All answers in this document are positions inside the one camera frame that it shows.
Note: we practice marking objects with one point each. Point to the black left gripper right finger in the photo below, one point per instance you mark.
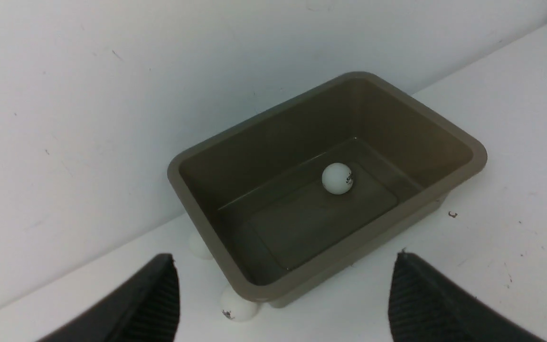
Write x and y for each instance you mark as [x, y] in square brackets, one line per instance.
[426, 306]

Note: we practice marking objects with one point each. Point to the tan plastic bin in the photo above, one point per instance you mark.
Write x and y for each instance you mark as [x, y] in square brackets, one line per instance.
[254, 191]

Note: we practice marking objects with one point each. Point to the white table-tennis ball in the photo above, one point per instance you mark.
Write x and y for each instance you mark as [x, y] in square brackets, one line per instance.
[337, 178]
[236, 308]

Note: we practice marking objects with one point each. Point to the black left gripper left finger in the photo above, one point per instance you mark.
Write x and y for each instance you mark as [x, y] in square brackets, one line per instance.
[145, 308]

